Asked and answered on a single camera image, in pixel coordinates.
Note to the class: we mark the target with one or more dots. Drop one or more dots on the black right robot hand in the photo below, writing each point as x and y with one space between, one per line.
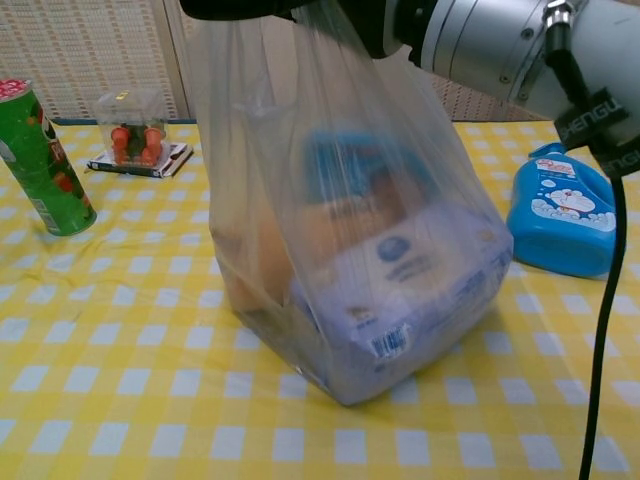
380 25

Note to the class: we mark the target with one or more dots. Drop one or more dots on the transparent plastic bag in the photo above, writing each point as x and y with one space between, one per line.
260 150

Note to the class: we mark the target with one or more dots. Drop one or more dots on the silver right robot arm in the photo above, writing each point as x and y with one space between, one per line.
500 45

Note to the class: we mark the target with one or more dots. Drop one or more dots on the blue box in bag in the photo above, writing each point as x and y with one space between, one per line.
360 165

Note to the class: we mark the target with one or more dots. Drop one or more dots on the blue detergent bottle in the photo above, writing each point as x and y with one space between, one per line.
565 215

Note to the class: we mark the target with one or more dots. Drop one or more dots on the clear box with orange toys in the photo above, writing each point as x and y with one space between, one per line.
137 142

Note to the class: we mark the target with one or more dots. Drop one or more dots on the blue white package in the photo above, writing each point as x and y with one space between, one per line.
410 295

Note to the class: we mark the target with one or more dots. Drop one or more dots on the woven folding screen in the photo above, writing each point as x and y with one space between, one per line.
90 55

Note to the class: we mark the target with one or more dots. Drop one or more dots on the green chips can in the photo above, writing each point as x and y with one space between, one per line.
47 165

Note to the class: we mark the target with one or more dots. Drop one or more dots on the yellow checkered tablecloth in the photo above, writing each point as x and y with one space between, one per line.
125 350

